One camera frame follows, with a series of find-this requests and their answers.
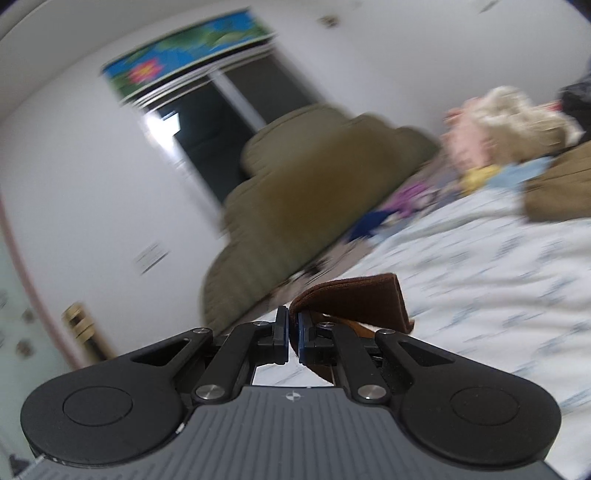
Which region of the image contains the brown knit sweater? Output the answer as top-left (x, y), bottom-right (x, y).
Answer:
top-left (288, 273), bottom-right (415, 350)

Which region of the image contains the gold tower air conditioner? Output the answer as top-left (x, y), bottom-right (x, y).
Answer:
top-left (62, 302), bottom-right (115, 364)

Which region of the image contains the frosted glass wardrobe door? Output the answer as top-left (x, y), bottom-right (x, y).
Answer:
top-left (0, 244), bottom-right (70, 479)

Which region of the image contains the white bedsheet with blue script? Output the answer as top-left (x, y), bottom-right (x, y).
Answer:
top-left (250, 184), bottom-right (591, 480)

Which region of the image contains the dark blue garment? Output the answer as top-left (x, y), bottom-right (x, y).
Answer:
top-left (348, 210), bottom-right (393, 242)

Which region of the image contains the purple small garment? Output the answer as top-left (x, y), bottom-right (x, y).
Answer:
top-left (384, 182), bottom-right (437, 218)

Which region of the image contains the yellow small garment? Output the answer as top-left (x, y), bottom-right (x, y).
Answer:
top-left (460, 165), bottom-right (502, 196)

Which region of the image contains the light blue garment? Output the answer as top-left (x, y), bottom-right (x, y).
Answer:
top-left (486, 156), bottom-right (554, 190)

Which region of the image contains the olive brown pillow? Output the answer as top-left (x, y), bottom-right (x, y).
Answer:
top-left (523, 142), bottom-right (591, 222)

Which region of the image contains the pink crumpled garment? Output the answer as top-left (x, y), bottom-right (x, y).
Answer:
top-left (442, 97), bottom-right (494, 174)

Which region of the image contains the olive green padded headboard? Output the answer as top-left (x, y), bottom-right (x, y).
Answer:
top-left (201, 104), bottom-right (441, 332)

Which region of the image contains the cream fluffy garment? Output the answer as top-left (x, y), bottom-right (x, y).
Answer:
top-left (470, 86), bottom-right (584, 165)

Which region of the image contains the dark sliding window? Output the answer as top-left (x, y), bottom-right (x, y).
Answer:
top-left (143, 48), bottom-right (322, 210)

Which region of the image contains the black garment at edge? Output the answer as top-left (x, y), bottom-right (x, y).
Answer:
top-left (559, 72), bottom-right (591, 127)

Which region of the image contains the colourful floral window valance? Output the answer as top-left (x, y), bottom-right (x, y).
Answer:
top-left (102, 9), bottom-right (274, 101)

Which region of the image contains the white wall switch plate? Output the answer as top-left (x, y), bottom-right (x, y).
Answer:
top-left (133, 243), bottom-right (169, 275)

